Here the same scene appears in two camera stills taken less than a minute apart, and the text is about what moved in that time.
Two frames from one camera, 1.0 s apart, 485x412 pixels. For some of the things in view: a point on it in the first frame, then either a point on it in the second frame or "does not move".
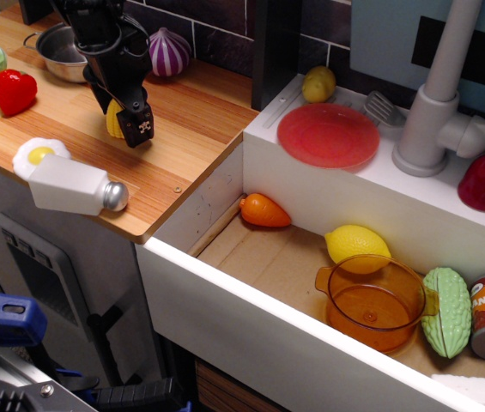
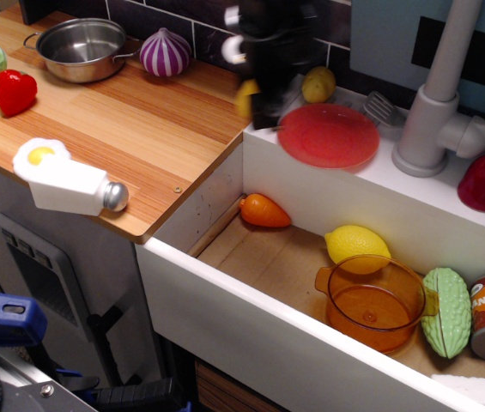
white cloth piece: (482, 390) does not move
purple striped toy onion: (169, 52) does not move
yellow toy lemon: (358, 249) does not move
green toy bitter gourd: (445, 331) does not move
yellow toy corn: (112, 120) -> (245, 97)
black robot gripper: (119, 69) -> (276, 63)
